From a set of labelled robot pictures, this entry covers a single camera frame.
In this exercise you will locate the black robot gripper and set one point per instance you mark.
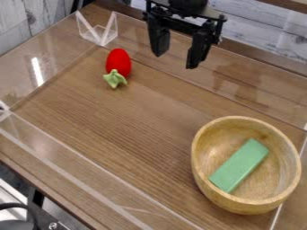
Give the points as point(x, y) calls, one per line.
point(184, 16)

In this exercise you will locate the red plush strawberry green leaves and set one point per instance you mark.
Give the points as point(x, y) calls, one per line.
point(117, 67)

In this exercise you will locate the clear acrylic tray barrier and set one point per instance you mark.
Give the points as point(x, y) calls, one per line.
point(107, 151)

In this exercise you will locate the light wooden bowl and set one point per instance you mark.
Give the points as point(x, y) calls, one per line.
point(274, 179)

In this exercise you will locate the green rectangular block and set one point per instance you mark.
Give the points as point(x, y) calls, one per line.
point(239, 166)

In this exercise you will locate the black table leg bracket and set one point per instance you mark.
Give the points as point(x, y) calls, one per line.
point(45, 220)

